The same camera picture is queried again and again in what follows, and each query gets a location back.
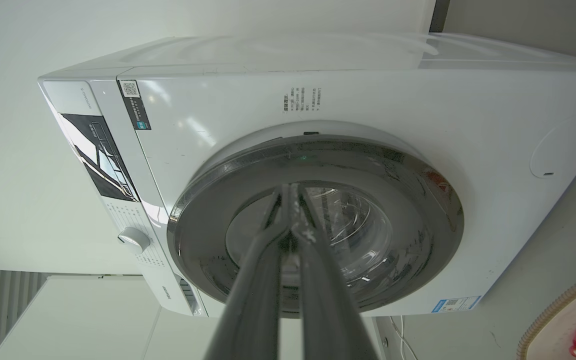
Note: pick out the round grey washing machine door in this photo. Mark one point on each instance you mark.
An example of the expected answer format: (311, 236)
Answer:
(408, 210)

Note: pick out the white washing machine dial knob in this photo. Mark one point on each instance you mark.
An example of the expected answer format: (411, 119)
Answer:
(134, 240)

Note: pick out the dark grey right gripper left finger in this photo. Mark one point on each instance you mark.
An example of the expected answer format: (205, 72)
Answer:
(253, 300)

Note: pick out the white front-load washing machine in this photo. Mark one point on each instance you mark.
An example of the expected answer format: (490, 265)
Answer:
(368, 105)

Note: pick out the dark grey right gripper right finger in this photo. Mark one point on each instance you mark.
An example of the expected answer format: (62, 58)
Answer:
(325, 300)

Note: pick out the white cabinet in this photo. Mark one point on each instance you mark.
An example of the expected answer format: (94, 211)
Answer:
(93, 320)

